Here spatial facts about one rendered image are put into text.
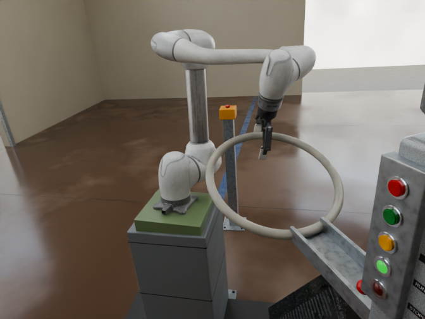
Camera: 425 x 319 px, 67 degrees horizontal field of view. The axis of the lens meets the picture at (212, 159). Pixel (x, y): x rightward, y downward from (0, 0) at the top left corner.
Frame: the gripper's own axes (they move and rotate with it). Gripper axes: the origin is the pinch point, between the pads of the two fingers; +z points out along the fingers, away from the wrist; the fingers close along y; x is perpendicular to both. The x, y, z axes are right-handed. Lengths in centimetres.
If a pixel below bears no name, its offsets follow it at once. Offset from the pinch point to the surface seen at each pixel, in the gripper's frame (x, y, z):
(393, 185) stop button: -2, 68, -56
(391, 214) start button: -2, 70, -51
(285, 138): 9.0, 3.2, -6.5
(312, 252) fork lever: 2, 56, -12
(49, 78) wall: -279, -470, 259
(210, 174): -23.0, 21.8, -7.1
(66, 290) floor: -116, -5, 147
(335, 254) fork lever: 10, 55, -8
